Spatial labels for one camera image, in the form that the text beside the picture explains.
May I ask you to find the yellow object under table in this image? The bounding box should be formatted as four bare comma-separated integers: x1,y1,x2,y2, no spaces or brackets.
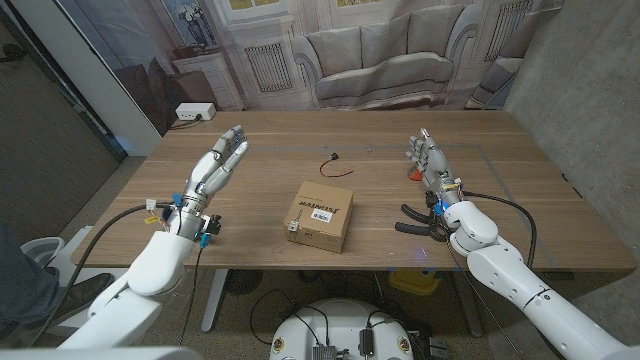
388,268,441,296

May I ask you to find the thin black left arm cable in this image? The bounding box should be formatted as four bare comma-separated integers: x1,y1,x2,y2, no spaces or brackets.
177,247,204,346

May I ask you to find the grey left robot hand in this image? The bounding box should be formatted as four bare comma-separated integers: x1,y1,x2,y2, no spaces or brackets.
181,124,251,212

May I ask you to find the black round floor object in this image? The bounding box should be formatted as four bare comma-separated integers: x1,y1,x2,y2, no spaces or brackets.
224,268,264,296

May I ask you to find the white table leg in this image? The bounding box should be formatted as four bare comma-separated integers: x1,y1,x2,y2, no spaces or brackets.
452,271,485,339
200,268,230,334

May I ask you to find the brown cardboard packing box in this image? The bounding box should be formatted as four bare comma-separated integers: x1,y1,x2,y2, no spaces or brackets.
281,180,355,254

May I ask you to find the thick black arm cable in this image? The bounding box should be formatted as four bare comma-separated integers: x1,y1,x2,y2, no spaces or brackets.
29,202,174,346
462,190,537,269

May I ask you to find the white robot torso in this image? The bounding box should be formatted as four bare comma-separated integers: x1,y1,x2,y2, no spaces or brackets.
268,298,415,360

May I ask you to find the black door handle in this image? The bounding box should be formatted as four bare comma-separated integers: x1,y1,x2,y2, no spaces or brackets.
0,43,25,64

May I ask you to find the printed living room backdrop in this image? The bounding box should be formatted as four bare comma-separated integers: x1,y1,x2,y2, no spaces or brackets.
54,0,566,136

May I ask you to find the white power strip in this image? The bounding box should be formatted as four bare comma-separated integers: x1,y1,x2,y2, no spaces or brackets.
174,102,217,122

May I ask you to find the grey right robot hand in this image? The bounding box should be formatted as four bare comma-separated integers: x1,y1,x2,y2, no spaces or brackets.
405,127,458,194

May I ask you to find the black spring clamp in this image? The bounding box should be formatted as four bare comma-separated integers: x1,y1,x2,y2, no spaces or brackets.
394,203,451,243

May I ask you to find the dark leather shoe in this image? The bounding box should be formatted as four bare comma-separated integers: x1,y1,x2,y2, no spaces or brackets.
47,272,115,321

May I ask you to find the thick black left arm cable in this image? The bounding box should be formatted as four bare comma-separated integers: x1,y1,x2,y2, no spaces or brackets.
29,202,174,346

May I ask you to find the person leg in jeans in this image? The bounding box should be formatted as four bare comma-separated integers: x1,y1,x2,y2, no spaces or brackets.
0,219,64,341

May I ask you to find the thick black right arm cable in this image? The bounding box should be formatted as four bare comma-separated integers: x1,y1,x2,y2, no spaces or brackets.
462,190,537,269

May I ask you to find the black connector with red wire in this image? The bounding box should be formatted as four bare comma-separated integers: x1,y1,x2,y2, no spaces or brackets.
319,152,355,179

